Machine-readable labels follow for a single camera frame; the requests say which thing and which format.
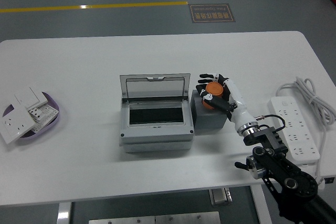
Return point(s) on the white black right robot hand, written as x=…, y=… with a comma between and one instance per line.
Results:
x=240, y=113

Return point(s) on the orange cylinder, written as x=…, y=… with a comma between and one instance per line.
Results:
x=214, y=89

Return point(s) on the grey electrical enclosure box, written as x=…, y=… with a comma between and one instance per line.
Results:
x=157, y=140

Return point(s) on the smoky transparent box lid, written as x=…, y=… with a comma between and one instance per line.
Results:
x=123, y=85

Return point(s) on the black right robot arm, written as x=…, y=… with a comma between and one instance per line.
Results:
x=288, y=174

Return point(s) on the grey cube with round hole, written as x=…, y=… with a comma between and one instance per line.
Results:
x=210, y=121

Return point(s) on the white power strip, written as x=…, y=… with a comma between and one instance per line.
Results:
x=291, y=119

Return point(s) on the white table leg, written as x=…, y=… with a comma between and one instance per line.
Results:
x=63, y=214
x=261, y=205

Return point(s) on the white perforated socket plate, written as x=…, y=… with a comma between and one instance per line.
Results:
x=50, y=112

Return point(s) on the purple tray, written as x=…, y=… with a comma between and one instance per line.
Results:
x=50, y=129

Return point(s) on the small white socket module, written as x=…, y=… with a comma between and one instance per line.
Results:
x=35, y=113

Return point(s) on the grey under-table bracket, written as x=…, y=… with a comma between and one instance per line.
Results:
x=220, y=196

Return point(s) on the metal base plate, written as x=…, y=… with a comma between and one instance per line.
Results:
x=155, y=218

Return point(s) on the white wall switch panel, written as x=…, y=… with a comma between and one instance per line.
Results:
x=29, y=95

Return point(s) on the white wall socket panel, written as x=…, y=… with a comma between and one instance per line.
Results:
x=13, y=127

